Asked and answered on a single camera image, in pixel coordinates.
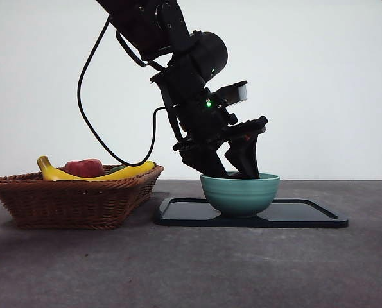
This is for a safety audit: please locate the teal bowl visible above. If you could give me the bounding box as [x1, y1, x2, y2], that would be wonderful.
[199, 172, 281, 218]

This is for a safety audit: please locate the dark rectangular tray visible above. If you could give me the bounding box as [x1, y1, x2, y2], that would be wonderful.
[154, 197, 350, 229]

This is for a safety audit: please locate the red peach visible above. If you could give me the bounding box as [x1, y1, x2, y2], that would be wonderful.
[64, 158, 104, 177]

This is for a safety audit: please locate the brown wicker basket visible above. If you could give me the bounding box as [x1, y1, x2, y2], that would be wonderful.
[0, 164, 165, 230]

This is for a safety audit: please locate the yellow banana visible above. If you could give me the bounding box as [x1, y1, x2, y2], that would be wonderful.
[37, 156, 157, 182]

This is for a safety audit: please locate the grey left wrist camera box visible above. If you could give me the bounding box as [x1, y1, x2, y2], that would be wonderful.
[214, 81, 250, 107]

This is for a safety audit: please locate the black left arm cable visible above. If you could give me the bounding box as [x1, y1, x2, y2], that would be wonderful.
[77, 17, 168, 167]

